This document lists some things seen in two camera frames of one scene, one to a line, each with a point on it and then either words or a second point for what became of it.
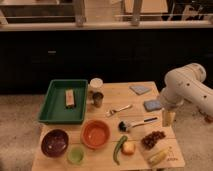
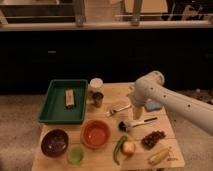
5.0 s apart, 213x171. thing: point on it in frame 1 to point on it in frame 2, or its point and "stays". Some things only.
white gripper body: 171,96 to 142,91
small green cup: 75,154 stays
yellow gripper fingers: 168,118 to 137,113
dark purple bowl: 54,143 stays
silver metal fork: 109,113 stays
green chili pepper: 117,148 stays
